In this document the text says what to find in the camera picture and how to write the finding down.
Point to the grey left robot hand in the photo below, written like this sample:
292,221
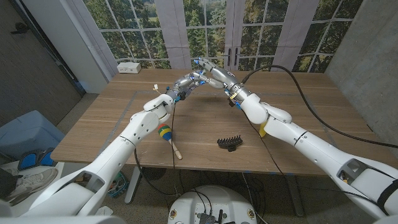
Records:
183,84

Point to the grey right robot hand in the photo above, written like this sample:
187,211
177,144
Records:
225,79

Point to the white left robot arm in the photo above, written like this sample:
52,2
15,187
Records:
102,165

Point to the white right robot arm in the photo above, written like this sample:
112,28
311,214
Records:
311,146

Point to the colourful striped wooden maraca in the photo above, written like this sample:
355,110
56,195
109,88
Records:
164,132

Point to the yellow toy banana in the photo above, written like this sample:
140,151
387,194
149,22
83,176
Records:
263,130

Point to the teal basket of toy eggs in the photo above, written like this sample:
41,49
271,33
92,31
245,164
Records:
119,186

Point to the white power strip box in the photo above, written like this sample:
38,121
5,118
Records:
129,67

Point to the printed window backdrop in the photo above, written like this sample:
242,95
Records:
155,31

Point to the black comb brush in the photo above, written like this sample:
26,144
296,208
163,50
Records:
230,143

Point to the black round floor base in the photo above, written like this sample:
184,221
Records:
154,173

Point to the white table leg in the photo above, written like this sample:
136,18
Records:
133,186
294,196

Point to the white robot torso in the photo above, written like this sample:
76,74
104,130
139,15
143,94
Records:
211,202

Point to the white crumpled paper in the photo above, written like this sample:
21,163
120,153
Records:
104,211

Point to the blue and black slipper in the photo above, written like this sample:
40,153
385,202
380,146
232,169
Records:
28,160
48,158

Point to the blue-grey storage box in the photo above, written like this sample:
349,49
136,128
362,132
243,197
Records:
28,133

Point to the grey and white sneaker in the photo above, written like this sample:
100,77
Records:
31,183

